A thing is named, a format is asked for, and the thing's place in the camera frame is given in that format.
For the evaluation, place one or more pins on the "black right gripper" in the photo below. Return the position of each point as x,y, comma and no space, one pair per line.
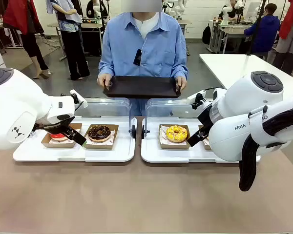
205,119

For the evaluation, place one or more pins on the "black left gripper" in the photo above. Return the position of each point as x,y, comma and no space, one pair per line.
56,127

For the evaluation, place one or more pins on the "red glazed donut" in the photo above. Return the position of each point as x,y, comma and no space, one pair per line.
56,137
61,145

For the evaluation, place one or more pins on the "yellow sprinkled donut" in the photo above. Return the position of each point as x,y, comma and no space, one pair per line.
172,137

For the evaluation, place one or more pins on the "brown cardboard donut box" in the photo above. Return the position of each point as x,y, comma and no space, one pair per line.
207,147
173,145

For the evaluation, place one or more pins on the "black serving tray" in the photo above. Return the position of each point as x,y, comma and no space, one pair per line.
141,87

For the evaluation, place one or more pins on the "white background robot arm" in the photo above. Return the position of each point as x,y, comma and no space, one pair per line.
179,7
225,12

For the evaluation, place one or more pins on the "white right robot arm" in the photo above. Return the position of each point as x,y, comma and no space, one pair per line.
234,146

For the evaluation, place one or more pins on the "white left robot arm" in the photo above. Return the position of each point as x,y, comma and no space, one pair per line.
14,109

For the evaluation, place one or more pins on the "person's right forearm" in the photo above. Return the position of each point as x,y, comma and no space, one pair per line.
106,67

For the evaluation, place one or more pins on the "person's left forearm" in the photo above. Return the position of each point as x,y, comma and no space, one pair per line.
182,68

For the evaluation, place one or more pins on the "chocolate sprinkled donut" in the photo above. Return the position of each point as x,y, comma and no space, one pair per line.
95,137

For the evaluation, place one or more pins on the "chocolate glazed donut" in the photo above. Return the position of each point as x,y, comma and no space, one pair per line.
97,145

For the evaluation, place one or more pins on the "person in blue shirt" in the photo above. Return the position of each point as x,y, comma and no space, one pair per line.
156,44

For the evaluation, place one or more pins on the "person in blue jacket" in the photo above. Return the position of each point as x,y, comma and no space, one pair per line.
266,31

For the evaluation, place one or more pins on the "person's left hand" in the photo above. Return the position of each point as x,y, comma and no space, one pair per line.
182,83

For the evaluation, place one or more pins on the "person's right hand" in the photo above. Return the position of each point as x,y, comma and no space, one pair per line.
104,80

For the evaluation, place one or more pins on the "white display tray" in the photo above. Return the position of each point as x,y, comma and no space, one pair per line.
63,153
166,154

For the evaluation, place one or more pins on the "clear plastic display lid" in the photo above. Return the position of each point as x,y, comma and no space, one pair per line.
171,107
105,107

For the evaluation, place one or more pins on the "white table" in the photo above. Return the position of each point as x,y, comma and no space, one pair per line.
234,65

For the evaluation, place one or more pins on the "mannequin in blue shirt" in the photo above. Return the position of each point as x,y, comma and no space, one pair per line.
70,48

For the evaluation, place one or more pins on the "black badge tag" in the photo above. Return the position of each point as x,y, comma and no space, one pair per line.
137,57

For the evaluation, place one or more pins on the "black backpack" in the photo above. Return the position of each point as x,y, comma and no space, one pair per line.
206,35

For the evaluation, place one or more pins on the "wooden top desk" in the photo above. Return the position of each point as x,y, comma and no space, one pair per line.
56,25

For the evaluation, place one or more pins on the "grey workbench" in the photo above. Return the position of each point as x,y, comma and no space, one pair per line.
234,30

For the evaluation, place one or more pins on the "black pole stand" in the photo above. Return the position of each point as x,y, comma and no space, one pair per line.
256,31

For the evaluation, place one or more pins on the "mannequin in red top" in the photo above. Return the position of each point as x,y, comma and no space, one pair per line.
290,41

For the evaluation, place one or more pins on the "mannequin in red jacket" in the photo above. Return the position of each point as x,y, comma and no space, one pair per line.
17,14

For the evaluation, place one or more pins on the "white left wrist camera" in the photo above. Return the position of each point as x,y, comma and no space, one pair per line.
81,100

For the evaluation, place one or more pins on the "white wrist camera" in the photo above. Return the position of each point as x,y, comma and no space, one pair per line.
195,96
81,100

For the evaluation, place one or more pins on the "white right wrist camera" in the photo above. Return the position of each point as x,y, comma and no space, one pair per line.
195,96

